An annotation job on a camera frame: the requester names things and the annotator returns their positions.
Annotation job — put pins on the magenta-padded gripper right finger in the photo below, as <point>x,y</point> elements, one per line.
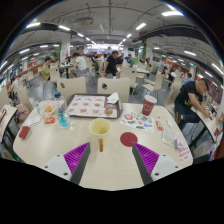
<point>148,159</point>

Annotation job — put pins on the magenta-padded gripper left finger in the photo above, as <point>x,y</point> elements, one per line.
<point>75,158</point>

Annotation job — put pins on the clear bottle with blue cap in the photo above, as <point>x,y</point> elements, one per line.
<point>62,115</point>

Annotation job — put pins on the flat round red coaster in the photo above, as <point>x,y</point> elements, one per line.
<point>129,139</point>

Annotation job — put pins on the small red sauce packet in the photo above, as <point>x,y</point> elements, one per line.
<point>159,125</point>
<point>50,120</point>

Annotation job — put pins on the red-printed table sticker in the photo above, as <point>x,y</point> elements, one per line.
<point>184,154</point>

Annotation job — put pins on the printed sticker sheet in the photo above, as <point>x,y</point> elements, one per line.
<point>136,121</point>

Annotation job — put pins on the red paper cup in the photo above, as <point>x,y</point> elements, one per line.
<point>148,106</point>

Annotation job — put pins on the printed paper tray liner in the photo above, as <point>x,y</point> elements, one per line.
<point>86,106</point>

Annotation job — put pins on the clear plastic bag with food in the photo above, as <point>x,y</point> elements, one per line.
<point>48,110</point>

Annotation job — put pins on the white printed card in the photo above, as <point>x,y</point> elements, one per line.
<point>33,120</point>

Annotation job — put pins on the red wallet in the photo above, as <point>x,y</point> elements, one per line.
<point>24,132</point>

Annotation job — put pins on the small bottle with teal liquid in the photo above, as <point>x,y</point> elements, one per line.
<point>38,109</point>

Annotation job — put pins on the pink bag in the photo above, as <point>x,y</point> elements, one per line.
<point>22,113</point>

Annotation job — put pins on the beige neighbouring table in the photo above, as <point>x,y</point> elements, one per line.
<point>208,123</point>
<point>7,118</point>

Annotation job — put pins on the crumpled white napkin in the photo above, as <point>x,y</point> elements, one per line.
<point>113,98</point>

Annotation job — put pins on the beige chair with round hole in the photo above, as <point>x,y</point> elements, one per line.
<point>113,87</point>
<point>71,86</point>

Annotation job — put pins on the person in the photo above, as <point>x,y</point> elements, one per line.
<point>45,70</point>
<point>80,63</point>
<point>113,64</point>
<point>188,98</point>

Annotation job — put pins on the beige chairs group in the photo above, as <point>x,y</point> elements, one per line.
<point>128,75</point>

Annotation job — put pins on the ceiling air conditioner unit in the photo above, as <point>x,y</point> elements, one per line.
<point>84,21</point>

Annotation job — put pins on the ceiling lights group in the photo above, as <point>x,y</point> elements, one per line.
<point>172,13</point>

